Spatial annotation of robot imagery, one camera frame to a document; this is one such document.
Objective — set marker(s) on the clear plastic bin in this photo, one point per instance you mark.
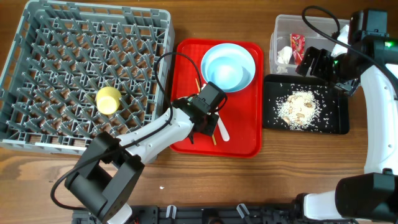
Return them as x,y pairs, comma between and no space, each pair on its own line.
285,25

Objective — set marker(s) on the white napkin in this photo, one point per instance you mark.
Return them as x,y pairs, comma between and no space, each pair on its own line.
284,55

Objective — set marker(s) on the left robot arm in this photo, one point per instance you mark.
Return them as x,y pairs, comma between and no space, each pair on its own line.
107,172

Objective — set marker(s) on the wooden chopstick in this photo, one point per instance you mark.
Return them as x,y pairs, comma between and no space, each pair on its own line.
199,89

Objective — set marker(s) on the yellow cup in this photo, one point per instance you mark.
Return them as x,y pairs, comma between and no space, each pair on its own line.
107,100

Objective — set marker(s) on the grey dishwasher rack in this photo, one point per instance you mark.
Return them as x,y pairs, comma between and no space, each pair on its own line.
63,53

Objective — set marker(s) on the red snack wrapper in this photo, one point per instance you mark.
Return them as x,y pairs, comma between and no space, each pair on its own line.
297,43

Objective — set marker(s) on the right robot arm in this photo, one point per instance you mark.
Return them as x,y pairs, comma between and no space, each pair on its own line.
370,62

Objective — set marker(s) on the black plastic tray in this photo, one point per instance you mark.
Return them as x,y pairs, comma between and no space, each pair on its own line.
334,117

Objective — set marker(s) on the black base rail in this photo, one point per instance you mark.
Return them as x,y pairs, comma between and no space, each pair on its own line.
240,214

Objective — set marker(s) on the light blue bowl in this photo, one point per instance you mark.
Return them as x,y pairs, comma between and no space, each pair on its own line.
229,66

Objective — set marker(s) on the red plastic tray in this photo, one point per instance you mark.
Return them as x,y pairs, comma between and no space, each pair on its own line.
242,114

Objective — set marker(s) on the rice and food scraps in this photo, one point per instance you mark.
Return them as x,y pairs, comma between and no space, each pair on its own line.
298,111

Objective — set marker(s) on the white plastic fork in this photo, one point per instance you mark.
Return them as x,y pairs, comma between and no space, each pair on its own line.
223,131

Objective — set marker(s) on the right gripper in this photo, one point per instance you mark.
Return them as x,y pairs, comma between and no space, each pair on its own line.
321,56

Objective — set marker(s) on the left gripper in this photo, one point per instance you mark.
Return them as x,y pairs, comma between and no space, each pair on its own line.
208,130

